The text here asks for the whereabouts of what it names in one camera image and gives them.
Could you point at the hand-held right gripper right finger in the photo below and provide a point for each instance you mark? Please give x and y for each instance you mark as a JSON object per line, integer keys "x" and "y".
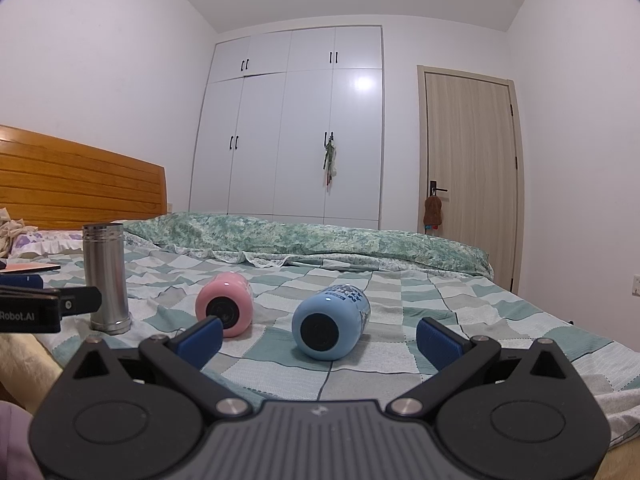
{"x": 439, "y": 342}

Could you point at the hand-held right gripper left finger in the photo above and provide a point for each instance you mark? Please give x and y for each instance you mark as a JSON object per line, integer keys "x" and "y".
{"x": 202, "y": 342}

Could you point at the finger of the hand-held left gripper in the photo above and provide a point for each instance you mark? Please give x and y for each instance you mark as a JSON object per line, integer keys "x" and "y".
{"x": 80, "y": 302}
{"x": 20, "y": 280}

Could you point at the stainless steel thermos cup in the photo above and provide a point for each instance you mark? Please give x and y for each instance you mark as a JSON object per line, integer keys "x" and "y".
{"x": 107, "y": 275}

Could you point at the pink bottle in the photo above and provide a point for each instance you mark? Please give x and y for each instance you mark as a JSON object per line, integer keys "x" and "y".
{"x": 230, "y": 292}

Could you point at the blue bottle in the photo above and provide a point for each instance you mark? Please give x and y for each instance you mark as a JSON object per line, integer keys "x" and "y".
{"x": 345, "y": 320}

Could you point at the flat pink book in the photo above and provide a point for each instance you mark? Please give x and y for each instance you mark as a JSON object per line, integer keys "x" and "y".
{"x": 30, "y": 265}

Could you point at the checkered bed sheet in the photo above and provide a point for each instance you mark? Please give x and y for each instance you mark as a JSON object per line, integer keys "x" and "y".
{"x": 450, "y": 310}

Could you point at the purple floral pillow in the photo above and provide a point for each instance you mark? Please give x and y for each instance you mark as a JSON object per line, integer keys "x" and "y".
{"x": 45, "y": 242}

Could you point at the beige crumpled cloth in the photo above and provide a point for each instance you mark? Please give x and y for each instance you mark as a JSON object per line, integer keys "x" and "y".
{"x": 12, "y": 232}

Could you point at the wooden headboard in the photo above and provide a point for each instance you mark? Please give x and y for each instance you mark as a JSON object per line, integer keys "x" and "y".
{"x": 75, "y": 185}

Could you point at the purple clothing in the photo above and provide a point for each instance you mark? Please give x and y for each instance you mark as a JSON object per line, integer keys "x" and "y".
{"x": 15, "y": 445}

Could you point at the brown hanging pouch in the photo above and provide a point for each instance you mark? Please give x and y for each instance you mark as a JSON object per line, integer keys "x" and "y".
{"x": 433, "y": 210}

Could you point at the green floral quilt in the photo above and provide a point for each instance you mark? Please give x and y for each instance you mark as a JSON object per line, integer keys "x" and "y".
{"x": 310, "y": 240}

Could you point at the light wooden door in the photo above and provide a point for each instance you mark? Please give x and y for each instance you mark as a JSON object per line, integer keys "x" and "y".
{"x": 470, "y": 175}

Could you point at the green hanging ornament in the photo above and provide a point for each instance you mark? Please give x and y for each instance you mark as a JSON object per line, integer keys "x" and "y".
{"x": 329, "y": 162}

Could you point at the white wardrobe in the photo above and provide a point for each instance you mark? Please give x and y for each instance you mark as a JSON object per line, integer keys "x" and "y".
{"x": 290, "y": 130}

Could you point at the wall socket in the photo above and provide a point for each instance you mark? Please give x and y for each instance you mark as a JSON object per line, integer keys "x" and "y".
{"x": 636, "y": 285}

